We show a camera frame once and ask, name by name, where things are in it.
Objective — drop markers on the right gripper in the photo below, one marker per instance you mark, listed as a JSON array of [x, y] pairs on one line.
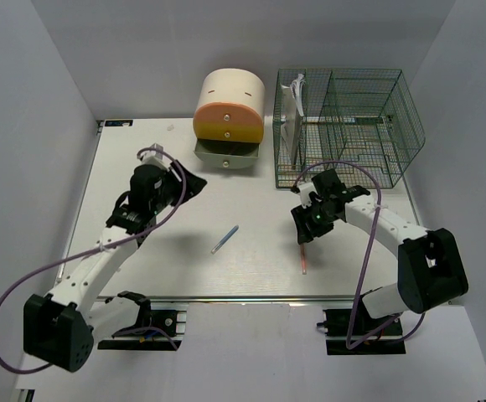
[[302, 216]]

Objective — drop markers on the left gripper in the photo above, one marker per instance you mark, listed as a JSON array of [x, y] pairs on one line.
[[193, 184]]

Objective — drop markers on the orange pen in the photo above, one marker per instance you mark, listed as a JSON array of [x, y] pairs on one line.
[[303, 258]]

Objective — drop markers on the blue pen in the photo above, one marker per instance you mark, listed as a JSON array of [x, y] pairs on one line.
[[224, 239]]

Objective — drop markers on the round drawer storage box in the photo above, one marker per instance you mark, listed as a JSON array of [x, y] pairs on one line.
[[229, 120]]

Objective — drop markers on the white paper booklet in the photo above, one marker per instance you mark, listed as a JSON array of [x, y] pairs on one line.
[[288, 119]]

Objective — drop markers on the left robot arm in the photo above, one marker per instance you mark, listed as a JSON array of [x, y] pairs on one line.
[[64, 326]]

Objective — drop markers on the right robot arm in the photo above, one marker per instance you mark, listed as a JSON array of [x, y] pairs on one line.
[[430, 269]]

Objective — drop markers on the black label sticker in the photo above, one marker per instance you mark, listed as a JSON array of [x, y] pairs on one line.
[[118, 123]]

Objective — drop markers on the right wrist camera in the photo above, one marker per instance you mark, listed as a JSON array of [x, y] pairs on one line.
[[308, 194]]

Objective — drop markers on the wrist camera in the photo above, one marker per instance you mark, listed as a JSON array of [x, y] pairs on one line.
[[308, 194], [154, 157]]

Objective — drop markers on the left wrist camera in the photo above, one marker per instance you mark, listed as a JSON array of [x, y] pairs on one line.
[[154, 157]]

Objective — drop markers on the green wire mesh organizer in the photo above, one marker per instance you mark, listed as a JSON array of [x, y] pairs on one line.
[[365, 118]]

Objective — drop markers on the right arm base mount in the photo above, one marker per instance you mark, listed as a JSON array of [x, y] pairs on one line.
[[383, 340]]

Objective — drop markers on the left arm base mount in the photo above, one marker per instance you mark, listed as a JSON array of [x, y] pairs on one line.
[[163, 330]]

